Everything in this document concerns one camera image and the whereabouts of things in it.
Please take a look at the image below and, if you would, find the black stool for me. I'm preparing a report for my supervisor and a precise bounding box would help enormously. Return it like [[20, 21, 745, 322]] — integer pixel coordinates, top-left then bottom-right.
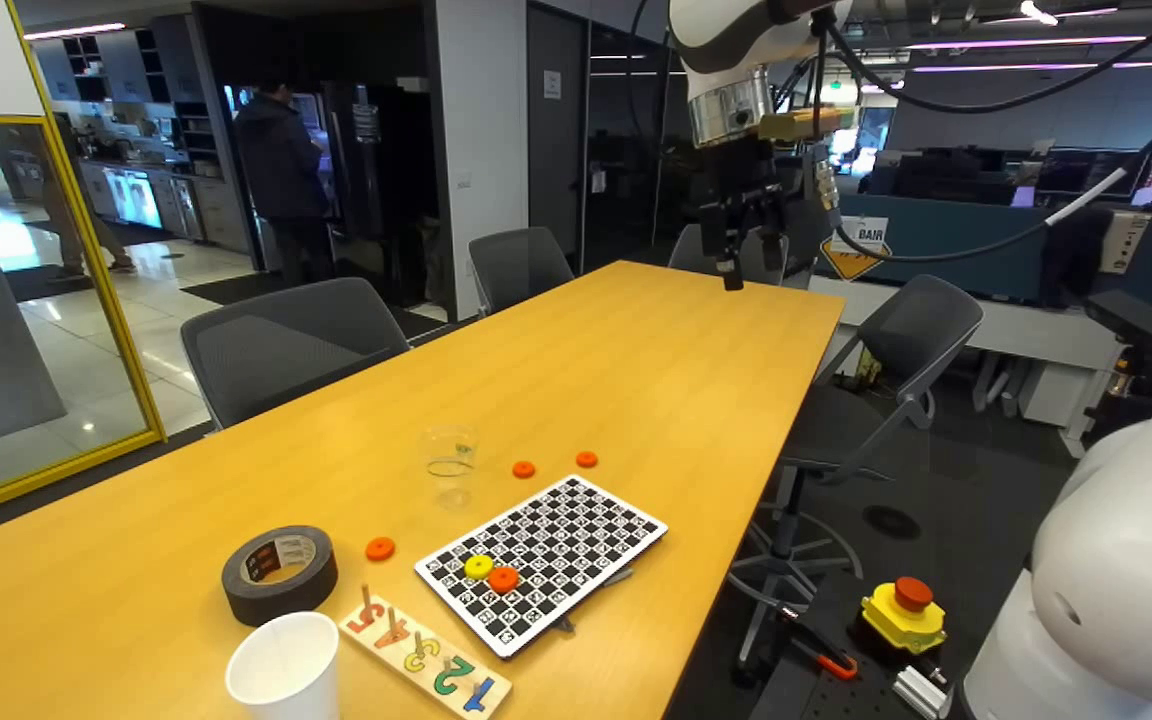
[[1083, 285, 1152, 451]]

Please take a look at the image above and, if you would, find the yellow framed glass partition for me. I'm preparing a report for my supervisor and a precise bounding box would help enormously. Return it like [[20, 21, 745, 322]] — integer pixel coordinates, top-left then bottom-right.
[[0, 0, 169, 534]]

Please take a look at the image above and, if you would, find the yellow red emergency stop button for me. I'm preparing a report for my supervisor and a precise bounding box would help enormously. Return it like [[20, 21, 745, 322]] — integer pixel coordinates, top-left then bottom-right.
[[861, 572, 952, 659]]

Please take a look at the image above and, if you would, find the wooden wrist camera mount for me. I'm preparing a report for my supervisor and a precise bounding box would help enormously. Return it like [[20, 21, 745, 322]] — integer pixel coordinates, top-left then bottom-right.
[[751, 103, 866, 144]]

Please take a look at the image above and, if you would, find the white paper cup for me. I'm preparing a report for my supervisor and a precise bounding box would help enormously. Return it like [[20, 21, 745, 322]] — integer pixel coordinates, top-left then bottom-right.
[[221, 609, 343, 720]]

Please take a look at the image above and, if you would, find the black tape roll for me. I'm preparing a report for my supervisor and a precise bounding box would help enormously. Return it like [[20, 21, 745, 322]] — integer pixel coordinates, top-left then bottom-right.
[[217, 521, 343, 631]]

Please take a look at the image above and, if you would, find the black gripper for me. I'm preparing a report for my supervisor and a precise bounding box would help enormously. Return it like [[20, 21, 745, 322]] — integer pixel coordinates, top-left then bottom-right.
[[690, 139, 808, 294]]

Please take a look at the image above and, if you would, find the small white box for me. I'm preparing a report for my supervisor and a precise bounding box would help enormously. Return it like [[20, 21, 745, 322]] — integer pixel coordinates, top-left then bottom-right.
[[889, 659, 955, 720]]

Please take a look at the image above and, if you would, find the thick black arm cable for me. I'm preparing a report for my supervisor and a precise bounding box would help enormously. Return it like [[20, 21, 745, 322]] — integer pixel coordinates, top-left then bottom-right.
[[814, 0, 1152, 121]]

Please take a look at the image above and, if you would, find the black tool with red handle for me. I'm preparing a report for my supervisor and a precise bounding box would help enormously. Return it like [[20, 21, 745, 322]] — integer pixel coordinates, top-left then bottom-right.
[[788, 636, 866, 688]]

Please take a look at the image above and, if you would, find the transparent plastic cup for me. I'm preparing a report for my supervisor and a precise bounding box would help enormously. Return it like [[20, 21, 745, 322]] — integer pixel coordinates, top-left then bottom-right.
[[421, 430, 485, 516]]

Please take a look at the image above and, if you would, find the black white checkered calibration board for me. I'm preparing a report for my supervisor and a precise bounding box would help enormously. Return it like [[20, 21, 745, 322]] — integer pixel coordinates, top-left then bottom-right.
[[413, 471, 674, 666]]

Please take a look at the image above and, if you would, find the orange white sign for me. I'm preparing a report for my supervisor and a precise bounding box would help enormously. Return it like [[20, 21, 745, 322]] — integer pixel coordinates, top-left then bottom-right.
[[826, 214, 897, 285]]

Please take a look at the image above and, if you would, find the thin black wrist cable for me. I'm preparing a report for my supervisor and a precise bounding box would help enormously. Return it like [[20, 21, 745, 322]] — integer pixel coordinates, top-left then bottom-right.
[[826, 78, 1152, 272]]

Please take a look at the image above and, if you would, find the wooden number puzzle board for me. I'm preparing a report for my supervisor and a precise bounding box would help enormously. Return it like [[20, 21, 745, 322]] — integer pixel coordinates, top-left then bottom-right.
[[335, 583, 518, 720]]

